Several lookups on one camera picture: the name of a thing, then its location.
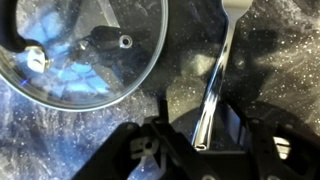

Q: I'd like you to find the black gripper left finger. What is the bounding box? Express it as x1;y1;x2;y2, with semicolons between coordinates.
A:
71;114;209;180

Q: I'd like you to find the silver fork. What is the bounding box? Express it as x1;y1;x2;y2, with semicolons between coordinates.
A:
191;0;256;152

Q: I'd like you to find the glass pot lid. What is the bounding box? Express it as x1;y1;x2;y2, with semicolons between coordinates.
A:
0;0;170;113

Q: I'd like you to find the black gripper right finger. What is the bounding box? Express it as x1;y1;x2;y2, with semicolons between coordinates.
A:
233;113;320;180

